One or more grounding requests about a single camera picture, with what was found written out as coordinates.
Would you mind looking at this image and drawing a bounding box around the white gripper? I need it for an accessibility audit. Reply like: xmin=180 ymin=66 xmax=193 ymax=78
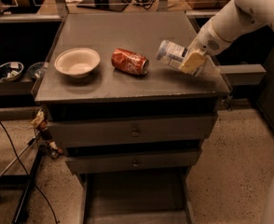
xmin=179 ymin=20 xmax=231 ymax=74

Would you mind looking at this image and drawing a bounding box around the blue plastic bottle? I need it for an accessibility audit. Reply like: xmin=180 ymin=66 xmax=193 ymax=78
xmin=155 ymin=39 xmax=210 ymax=78

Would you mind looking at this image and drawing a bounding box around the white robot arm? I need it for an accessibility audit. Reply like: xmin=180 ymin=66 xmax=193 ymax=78
xmin=179 ymin=0 xmax=274 ymax=224

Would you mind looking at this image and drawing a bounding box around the grey drawer cabinet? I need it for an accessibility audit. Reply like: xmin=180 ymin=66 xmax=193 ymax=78
xmin=31 ymin=10 xmax=231 ymax=224

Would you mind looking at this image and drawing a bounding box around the open bottom grey drawer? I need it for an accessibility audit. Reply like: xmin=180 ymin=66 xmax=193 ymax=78
xmin=79 ymin=168 xmax=196 ymax=224

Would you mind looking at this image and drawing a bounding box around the top grey drawer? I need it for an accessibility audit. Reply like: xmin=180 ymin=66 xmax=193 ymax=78
xmin=48 ymin=114 xmax=217 ymax=148

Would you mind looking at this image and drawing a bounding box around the middle grey drawer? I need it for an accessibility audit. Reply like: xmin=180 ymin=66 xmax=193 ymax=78
xmin=66 ymin=148 xmax=200 ymax=175

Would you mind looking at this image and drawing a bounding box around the crushed red soda can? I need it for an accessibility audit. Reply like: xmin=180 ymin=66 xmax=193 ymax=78
xmin=111 ymin=49 xmax=149 ymax=76

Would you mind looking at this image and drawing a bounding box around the black monitor stand base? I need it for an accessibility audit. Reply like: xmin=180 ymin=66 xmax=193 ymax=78
xmin=76 ymin=0 xmax=129 ymax=12

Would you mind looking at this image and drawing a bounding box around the white paper bowl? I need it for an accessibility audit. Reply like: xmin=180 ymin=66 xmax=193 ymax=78
xmin=54 ymin=48 xmax=101 ymax=78

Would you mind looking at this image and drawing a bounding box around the dark glass bowl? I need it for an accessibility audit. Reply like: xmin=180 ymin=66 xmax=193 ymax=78
xmin=26 ymin=62 xmax=48 ymax=80

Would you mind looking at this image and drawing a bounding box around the snack wrappers pile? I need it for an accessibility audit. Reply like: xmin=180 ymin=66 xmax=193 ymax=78
xmin=31 ymin=109 xmax=63 ymax=159

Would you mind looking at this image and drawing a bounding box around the black tripod stand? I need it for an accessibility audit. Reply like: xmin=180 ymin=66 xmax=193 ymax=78
xmin=0 ymin=137 xmax=42 ymax=224

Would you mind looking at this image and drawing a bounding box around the white bowl with items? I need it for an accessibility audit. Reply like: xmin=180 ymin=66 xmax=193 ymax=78
xmin=0 ymin=62 xmax=24 ymax=81

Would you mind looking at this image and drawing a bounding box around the black floor cable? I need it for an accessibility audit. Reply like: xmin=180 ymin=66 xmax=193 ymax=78
xmin=0 ymin=112 xmax=61 ymax=224

